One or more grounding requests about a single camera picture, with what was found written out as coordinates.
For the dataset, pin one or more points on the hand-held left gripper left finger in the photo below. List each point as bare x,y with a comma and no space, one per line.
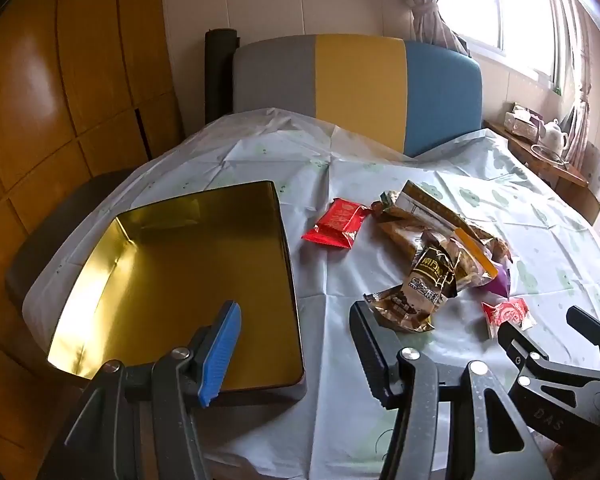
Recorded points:
220,350

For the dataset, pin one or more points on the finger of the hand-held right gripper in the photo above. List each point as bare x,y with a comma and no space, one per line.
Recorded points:
597,335
517,347

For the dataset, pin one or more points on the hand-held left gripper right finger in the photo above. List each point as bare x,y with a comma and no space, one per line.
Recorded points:
375,355

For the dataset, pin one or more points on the gold-lined maroon tin box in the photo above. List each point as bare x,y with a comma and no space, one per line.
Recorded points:
180,280

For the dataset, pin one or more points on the red-ended sesame stick packet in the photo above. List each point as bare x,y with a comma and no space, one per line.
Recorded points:
386,203

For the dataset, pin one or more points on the small red white packet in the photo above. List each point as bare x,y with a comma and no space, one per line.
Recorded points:
507,314

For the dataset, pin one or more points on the purple snack packet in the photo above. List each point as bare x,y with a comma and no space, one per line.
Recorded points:
500,284

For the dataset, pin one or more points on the dark brown snack packet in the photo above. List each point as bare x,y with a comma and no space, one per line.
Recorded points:
415,295

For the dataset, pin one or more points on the light brown snack packet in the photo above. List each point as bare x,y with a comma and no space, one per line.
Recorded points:
500,247

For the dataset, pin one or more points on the red snack packet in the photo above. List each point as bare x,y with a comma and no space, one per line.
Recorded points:
337,222

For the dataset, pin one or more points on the wooden side table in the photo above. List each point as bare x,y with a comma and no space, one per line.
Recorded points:
570,180

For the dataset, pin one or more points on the white teapot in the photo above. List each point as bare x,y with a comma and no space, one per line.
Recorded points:
556,135

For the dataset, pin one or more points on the patterned tissue box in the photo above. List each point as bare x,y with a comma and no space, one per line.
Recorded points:
520,122

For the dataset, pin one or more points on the pale hanging curtain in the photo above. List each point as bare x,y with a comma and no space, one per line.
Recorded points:
587,75

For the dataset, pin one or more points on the black rolled mat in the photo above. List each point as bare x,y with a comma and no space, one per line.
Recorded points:
220,75

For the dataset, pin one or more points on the grey yellow blue headboard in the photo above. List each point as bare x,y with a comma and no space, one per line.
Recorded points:
360,80

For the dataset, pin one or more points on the wooden wardrobe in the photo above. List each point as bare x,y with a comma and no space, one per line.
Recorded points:
55,85

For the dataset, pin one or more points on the bright window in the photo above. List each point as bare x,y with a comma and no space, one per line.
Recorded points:
510,5

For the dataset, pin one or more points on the pale tied curtain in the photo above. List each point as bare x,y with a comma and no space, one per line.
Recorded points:
430,10

